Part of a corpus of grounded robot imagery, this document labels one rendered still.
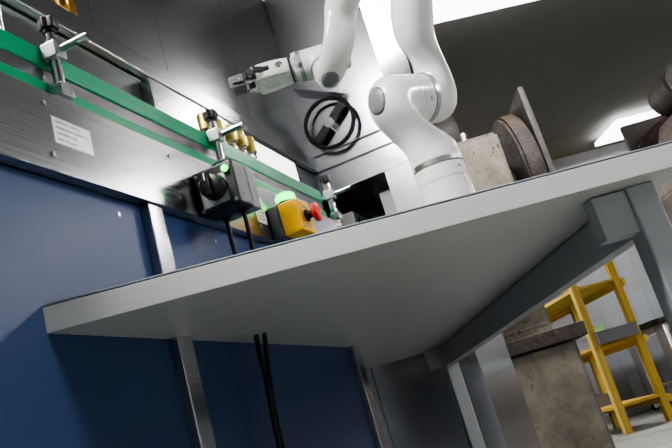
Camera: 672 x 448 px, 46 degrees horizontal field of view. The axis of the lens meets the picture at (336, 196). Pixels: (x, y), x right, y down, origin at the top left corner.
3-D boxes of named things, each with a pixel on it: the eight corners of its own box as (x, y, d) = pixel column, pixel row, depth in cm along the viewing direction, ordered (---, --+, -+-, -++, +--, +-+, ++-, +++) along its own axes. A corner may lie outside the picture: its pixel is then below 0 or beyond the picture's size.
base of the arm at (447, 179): (485, 244, 193) (460, 173, 197) (519, 222, 175) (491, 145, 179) (414, 263, 187) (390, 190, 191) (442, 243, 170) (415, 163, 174)
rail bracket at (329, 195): (302, 234, 212) (290, 192, 216) (359, 212, 207) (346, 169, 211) (298, 233, 209) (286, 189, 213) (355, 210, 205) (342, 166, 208)
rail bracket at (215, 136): (224, 177, 155) (208, 116, 159) (256, 163, 153) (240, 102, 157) (213, 173, 151) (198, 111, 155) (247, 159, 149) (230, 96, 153)
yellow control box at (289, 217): (288, 247, 167) (279, 214, 170) (320, 235, 165) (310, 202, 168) (274, 242, 161) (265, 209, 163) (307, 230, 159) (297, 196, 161)
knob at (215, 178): (207, 204, 135) (196, 200, 132) (201, 180, 136) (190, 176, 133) (229, 195, 134) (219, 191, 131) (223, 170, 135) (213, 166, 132)
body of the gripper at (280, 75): (295, 72, 211) (255, 84, 212) (301, 87, 221) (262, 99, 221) (288, 47, 214) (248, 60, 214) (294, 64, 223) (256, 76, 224)
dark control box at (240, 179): (224, 227, 142) (214, 184, 145) (263, 211, 140) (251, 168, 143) (201, 219, 135) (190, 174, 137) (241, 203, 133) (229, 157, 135)
